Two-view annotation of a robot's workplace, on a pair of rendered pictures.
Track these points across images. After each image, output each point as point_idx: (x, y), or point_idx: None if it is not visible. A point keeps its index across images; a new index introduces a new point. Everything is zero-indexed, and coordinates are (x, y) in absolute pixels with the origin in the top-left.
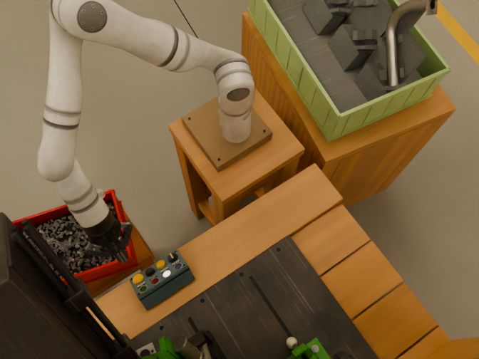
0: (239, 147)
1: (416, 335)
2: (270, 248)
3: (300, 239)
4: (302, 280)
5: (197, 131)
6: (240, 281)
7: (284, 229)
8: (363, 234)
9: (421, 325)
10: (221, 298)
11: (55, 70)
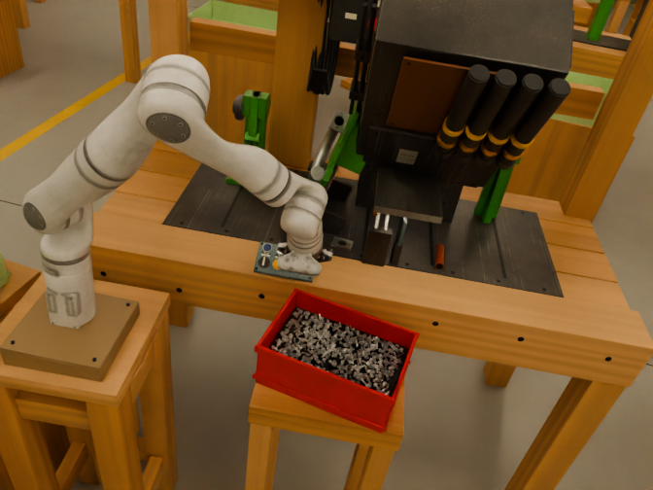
0: (95, 297)
1: (169, 154)
2: (186, 227)
3: (156, 223)
4: (191, 202)
5: (106, 341)
6: (231, 228)
7: (159, 227)
8: (114, 195)
9: (159, 154)
10: (257, 231)
11: (244, 146)
